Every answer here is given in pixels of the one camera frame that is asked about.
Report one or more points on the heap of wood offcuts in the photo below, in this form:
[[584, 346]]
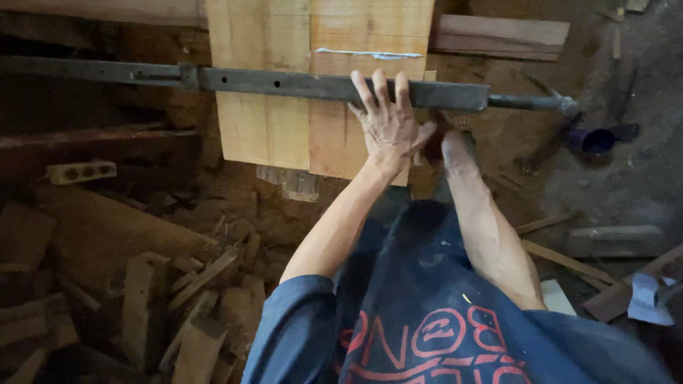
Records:
[[133, 288]]

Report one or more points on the long grey wood block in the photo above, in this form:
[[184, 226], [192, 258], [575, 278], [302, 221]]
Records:
[[616, 241]]

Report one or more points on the dark wooden beam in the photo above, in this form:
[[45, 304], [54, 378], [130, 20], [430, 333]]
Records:
[[96, 149]]

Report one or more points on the reddish wooden board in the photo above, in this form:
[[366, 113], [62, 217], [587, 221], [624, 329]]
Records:
[[341, 144]]

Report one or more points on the person's left hand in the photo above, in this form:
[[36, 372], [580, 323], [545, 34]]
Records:
[[389, 130]]

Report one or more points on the pale wooden board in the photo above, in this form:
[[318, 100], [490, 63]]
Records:
[[256, 122]]

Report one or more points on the short grey wood block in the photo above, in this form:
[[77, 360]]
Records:
[[291, 182]]

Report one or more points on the stack of brown planks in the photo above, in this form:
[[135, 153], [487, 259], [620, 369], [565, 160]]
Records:
[[499, 37]]

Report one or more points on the white perforated block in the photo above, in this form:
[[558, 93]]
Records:
[[80, 172]]

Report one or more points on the person's right hand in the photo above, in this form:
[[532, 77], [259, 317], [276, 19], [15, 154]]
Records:
[[457, 152]]

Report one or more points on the small white board piece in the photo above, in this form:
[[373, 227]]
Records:
[[557, 298]]

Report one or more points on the person's blue printed shirt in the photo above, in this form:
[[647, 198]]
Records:
[[427, 282]]

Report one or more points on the brown wooden plank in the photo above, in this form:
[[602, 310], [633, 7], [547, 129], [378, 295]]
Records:
[[613, 296]]

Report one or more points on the person's right fingers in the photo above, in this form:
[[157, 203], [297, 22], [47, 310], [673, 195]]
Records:
[[457, 121]]

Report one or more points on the white crumpled paper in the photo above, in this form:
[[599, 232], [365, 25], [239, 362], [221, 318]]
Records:
[[648, 301]]

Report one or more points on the purple plastic cup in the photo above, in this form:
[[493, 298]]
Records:
[[589, 141]]

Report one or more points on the thin wooden strip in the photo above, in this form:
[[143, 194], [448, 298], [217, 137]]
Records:
[[565, 260]]

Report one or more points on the long dark metal bar clamp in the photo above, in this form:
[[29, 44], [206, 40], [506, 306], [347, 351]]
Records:
[[277, 84]]

